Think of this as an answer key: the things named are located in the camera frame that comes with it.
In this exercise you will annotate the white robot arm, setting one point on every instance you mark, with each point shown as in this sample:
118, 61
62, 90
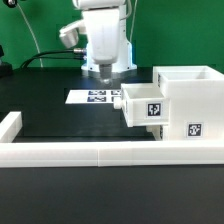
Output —
124, 61

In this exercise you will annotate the white front drawer tray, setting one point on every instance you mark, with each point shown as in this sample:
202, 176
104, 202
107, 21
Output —
158, 131

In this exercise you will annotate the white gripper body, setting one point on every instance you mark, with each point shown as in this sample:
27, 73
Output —
103, 33

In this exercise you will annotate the fiducial marker sheet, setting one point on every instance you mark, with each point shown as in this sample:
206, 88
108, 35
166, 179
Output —
92, 96

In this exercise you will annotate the white drawer tray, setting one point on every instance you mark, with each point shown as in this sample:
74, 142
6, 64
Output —
158, 131
143, 104

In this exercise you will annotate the white U-shaped border fence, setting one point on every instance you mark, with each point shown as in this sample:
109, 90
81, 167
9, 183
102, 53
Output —
101, 154

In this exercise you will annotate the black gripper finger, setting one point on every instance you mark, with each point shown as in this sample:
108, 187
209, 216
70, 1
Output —
105, 73

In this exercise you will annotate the black device at left edge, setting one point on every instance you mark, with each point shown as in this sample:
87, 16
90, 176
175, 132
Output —
5, 67

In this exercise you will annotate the white drawer cabinet box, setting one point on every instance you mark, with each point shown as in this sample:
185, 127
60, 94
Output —
196, 102

